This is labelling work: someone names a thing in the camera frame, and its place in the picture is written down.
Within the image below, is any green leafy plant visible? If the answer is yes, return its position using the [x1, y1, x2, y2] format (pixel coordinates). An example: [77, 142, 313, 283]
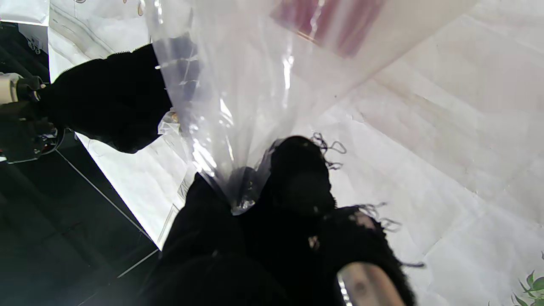
[510, 251, 544, 306]

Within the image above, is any clear plastic bag of teabags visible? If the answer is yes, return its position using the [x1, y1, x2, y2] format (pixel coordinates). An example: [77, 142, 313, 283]
[144, 0, 477, 216]

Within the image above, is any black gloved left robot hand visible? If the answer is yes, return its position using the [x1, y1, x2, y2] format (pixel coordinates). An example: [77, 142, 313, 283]
[144, 136, 418, 306]

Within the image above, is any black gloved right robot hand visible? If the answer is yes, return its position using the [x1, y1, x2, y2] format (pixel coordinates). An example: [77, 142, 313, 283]
[38, 36, 201, 154]

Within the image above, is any red floral tea canister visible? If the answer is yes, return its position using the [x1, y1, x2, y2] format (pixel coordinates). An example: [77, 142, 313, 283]
[270, 0, 386, 59]

